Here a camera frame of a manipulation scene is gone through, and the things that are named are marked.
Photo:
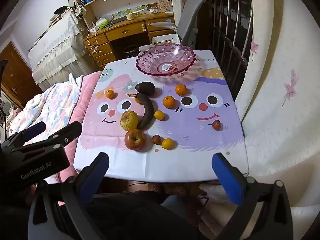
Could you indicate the small red fruit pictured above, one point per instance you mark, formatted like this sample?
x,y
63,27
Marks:
x,y
216,125
156,139

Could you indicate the floral quilted blanket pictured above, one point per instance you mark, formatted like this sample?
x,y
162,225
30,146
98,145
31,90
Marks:
x,y
50,105

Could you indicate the pink bed sheet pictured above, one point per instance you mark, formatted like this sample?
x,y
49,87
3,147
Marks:
x,y
83,92

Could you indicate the overripe dark banana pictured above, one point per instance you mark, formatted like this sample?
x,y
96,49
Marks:
x,y
148,110

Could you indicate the person's dark clothing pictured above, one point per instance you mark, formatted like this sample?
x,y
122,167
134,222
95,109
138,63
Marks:
x,y
130,215

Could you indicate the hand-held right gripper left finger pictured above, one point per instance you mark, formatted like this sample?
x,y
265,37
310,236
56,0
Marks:
x,y
96,177

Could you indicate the beige mug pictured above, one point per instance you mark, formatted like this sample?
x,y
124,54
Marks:
x,y
131,16

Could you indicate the dark waste bin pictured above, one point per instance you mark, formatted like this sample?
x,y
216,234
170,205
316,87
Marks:
x,y
130,51

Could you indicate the yellow pear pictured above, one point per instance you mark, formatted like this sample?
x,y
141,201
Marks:
x,y
129,120

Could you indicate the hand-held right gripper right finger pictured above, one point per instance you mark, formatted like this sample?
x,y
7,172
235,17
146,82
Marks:
x,y
227,182

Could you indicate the brown wooden door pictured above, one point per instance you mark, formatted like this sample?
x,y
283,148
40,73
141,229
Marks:
x,y
15,75

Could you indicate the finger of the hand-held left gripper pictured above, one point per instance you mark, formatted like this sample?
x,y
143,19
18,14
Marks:
x,y
32,130
67,133

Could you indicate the metal window bars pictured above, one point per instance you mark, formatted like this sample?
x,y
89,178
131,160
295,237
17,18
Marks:
x,y
225,30

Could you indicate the wooden desk with drawers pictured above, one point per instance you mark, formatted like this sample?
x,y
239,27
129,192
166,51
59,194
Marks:
x,y
120,32

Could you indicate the pink plastic bowl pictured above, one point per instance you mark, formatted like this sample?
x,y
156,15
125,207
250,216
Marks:
x,y
155,55

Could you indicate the cartoon printed tablecloth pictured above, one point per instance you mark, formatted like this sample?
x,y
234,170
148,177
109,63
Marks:
x,y
185,140

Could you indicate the white lace cover cloth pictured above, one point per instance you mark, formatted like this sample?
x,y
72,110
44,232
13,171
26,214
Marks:
x,y
60,45

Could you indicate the white small table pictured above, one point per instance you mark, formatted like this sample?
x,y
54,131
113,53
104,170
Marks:
x,y
160,39

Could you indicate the white butterfly print curtain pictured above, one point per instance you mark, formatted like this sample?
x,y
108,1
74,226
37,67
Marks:
x,y
282,105

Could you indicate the red apple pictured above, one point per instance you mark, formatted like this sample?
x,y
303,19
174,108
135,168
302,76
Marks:
x,y
135,140

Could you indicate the grey office chair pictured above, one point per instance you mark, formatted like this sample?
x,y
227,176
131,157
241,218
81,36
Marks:
x,y
191,17

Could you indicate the green tissue pack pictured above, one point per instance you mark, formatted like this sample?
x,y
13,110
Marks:
x,y
102,24

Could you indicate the orange tangerine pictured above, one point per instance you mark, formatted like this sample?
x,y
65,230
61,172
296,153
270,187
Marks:
x,y
167,144
181,90
110,94
169,102
159,115

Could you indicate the dark avocado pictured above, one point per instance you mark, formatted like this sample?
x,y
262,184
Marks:
x,y
145,88

